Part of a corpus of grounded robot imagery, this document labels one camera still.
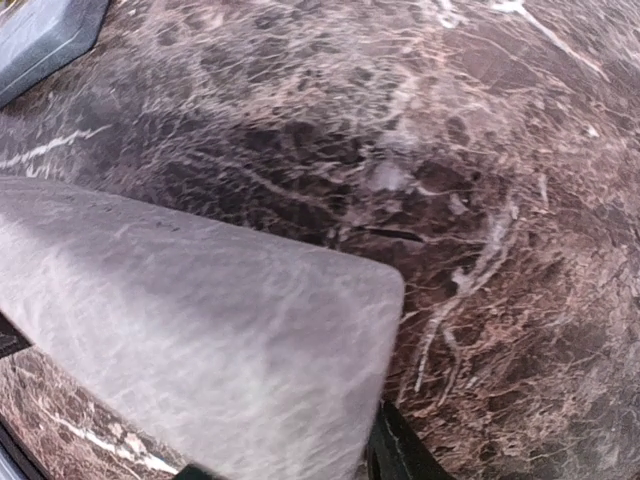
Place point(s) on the black front rail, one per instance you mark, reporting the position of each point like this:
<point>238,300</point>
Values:
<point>15,465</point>

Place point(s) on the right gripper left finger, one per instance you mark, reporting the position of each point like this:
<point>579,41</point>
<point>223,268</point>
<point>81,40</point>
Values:
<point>193,472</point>

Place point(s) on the blue-grey glasses case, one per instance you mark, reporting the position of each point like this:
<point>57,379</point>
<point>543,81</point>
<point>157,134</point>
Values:
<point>39,37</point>

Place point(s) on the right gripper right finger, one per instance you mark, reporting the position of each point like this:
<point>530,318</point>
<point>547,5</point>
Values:
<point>394,451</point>

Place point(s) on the beige glasses case teal lining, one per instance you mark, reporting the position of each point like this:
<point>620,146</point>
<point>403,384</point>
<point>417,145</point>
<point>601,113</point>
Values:
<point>255,356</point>

